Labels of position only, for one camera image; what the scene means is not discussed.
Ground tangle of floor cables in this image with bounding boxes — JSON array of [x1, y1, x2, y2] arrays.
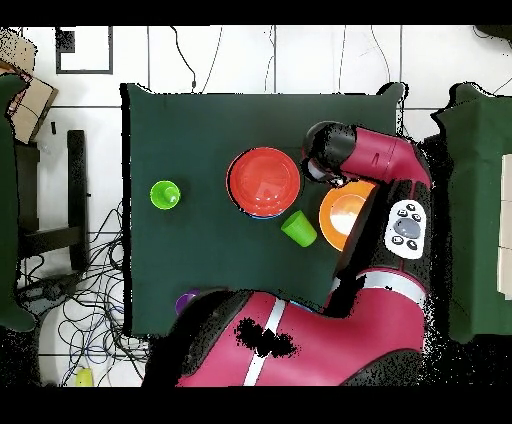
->
[[15, 199, 151, 387]]

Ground cardboard box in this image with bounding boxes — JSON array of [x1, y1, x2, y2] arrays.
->
[[0, 27, 59, 145]]

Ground small yellow object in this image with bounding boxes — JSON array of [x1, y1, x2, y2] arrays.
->
[[74, 366, 95, 388]]

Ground red-orange bowl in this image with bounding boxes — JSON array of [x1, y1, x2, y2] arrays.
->
[[226, 146, 302, 219]]

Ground black stand frame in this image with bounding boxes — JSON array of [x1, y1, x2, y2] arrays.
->
[[15, 128, 90, 273]]

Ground large yellow-orange bowl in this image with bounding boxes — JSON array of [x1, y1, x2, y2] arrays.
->
[[318, 179, 379, 253]]

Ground white boxes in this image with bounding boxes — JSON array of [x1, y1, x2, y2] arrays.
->
[[496, 153, 512, 301]]

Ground grey black stand base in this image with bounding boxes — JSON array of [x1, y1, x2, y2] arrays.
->
[[17, 271, 83, 317]]

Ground ridged green cup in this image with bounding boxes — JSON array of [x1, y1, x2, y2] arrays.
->
[[149, 180, 182, 211]]

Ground black equipment cabinet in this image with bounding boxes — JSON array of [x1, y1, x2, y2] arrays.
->
[[421, 133, 453, 241]]

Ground green cloth side table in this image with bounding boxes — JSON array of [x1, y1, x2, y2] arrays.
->
[[0, 73, 37, 333], [430, 82, 512, 345]]

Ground black square floor frame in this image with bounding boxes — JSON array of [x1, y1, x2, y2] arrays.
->
[[54, 26, 114, 76]]

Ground smooth green cup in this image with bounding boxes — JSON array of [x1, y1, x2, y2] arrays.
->
[[280, 209, 318, 248]]

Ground purple cup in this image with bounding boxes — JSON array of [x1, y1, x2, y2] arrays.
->
[[174, 289, 201, 316]]

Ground black floor cable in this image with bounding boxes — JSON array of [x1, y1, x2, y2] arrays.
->
[[169, 25, 198, 94]]

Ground dark green tablecloth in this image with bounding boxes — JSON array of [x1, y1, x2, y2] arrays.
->
[[120, 82, 409, 336]]

